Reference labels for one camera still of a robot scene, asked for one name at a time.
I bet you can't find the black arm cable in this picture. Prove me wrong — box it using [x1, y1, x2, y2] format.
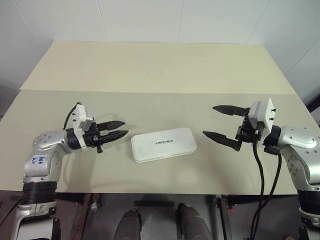
[249, 138, 266, 240]
[265, 146, 283, 203]
[63, 101, 83, 131]

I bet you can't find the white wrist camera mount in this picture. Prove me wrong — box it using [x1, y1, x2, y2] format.
[249, 97, 277, 133]
[72, 102, 96, 151]

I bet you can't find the rusty metal frame strut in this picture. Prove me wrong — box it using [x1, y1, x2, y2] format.
[74, 193, 99, 240]
[212, 194, 235, 240]

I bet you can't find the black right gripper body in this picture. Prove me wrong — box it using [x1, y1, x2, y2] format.
[235, 114, 265, 146]

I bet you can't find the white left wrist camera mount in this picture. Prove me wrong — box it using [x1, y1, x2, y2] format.
[72, 102, 96, 151]

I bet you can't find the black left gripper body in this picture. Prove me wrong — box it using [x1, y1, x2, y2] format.
[83, 121, 105, 154]

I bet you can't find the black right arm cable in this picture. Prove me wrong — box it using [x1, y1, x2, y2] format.
[265, 146, 283, 203]
[249, 138, 266, 240]

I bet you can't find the white Unitree box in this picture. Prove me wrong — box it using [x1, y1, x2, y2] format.
[130, 126, 198, 164]

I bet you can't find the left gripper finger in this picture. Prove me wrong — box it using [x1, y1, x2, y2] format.
[96, 120, 126, 131]
[99, 129, 130, 146]

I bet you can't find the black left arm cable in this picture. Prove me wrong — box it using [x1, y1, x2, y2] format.
[63, 101, 83, 131]

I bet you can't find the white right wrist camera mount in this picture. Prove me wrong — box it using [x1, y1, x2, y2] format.
[249, 97, 277, 133]

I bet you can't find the dark rounded shape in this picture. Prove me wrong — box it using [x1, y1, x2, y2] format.
[117, 208, 144, 240]
[176, 202, 219, 240]

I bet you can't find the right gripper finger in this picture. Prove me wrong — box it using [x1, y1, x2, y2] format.
[212, 104, 251, 117]
[202, 130, 243, 153]

